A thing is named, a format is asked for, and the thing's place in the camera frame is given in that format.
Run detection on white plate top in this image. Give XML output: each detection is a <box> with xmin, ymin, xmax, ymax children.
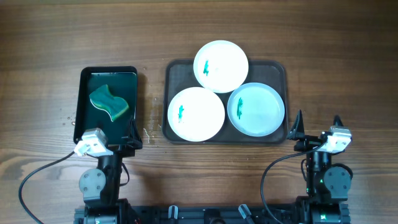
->
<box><xmin>193</xmin><ymin>40</ymin><xmax>249</xmax><ymax>93</ymax></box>

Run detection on brown serving tray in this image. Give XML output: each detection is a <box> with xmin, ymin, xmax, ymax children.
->
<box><xmin>162</xmin><ymin>59</ymin><xmax>289</xmax><ymax>146</ymax></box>

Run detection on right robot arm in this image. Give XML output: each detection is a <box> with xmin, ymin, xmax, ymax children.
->
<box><xmin>287</xmin><ymin>111</ymin><xmax>353</xmax><ymax>224</ymax></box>

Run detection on green yellow sponge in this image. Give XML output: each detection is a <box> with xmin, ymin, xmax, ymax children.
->
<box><xmin>89</xmin><ymin>85</ymin><xmax>129</xmax><ymax>122</ymax></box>

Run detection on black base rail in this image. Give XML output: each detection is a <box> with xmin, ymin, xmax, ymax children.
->
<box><xmin>73</xmin><ymin>204</ymin><xmax>351</xmax><ymax>224</ymax></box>

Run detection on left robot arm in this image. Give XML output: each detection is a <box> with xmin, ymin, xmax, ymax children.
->
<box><xmin>73</xmin><ymin>118</ymin><xmax>142</xmax><ymax>224</ymax></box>

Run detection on black water tray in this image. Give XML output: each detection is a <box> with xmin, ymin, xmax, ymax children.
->
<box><xmin>73</xmin><ymin>66</ymin><xmax>137</xmax><ymax>145</ymax></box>

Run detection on white plate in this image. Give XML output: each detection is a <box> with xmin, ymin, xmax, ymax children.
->
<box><xmin>226</xmin><ymin>82</ymin><xmax>285</xmax><ymax>137</ymax></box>
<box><xmin>193</xmin><ymin>40</ymin><xmax>249</xmax><ymax>93</ymax></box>
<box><xmin>167</xmin><ymin>87</ymin><xmax>225</xmax><ymax>142</ymax></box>

